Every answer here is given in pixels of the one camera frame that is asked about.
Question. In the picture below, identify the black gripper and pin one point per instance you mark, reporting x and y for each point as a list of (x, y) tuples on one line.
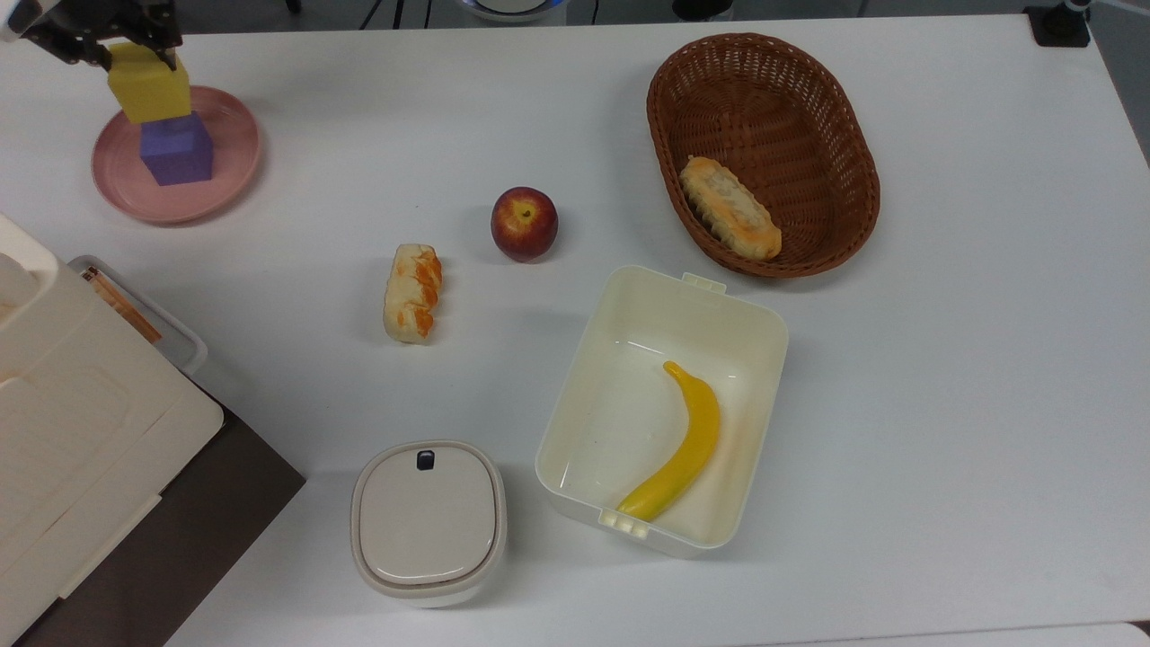
[(99, 16)]

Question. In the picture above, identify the pink plate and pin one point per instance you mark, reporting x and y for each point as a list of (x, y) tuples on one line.
[(229, 171)]

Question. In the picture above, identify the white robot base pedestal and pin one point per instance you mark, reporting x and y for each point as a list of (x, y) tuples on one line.
[(512, 7)]

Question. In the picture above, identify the red apple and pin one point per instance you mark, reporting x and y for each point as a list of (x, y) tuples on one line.
[(524, 224)]

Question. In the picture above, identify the purple cube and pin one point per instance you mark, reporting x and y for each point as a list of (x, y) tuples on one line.
[(177, 153)]

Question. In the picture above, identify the cream plastic open box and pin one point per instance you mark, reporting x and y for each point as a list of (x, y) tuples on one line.
[(620, 413)]

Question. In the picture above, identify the long baked bread roll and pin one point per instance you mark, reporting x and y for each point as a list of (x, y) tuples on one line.
[(729, 208)]

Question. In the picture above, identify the small cream lidded bin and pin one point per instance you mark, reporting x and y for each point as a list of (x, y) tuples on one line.
[(429, 523)]

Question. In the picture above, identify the yellow banana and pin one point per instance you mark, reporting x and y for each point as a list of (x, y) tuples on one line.
[(687, 445)]

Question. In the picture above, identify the orange glazed bread piece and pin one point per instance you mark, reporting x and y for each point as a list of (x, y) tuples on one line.
[(413, 294)]

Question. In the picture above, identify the black table clamp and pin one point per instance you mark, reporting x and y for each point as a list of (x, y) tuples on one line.
[(1060, 25)]

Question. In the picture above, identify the yellow foam cube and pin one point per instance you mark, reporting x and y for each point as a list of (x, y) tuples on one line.
[(151, 88)]

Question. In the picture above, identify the clear plastic tray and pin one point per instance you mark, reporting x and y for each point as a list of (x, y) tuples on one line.
[(135, 314)]

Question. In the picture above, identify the brown wicker basket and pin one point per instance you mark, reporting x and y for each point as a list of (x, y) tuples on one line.
[(782, 117)]

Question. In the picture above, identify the dark brown drawer base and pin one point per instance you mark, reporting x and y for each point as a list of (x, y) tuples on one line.
[(207, 530)]

